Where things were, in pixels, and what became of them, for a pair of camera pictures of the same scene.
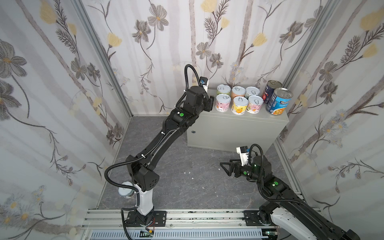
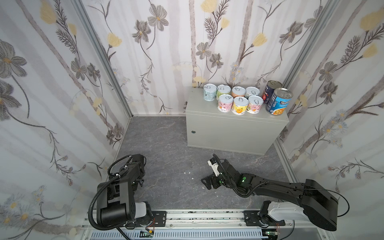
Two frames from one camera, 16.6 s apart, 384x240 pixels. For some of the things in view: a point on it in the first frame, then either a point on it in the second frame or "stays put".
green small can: (223, 89) stays put
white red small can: (254, 104) stays put
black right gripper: (236, 169) -> (214, 179)
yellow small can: (239, 106) stays put
